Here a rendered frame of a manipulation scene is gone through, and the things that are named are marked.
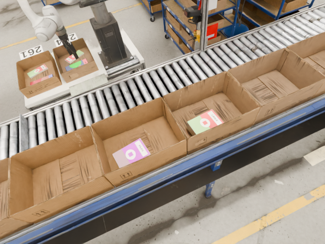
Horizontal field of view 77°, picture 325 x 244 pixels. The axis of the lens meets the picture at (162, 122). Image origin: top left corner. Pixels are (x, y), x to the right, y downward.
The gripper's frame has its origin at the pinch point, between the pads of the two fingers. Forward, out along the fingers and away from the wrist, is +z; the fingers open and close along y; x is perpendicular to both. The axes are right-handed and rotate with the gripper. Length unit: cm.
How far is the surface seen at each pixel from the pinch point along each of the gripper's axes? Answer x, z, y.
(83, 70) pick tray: 8.7, -1.1, -27.6
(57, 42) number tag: 1.7, -7.2, 15.5
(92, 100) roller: 24, 4, -54
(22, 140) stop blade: 75, -1, -46
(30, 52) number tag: 23.7, -7.2, 25.8
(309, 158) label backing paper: -74, 79, -206
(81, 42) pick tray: -13.7, -2.5, 3.9
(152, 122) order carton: 18, -10, -112
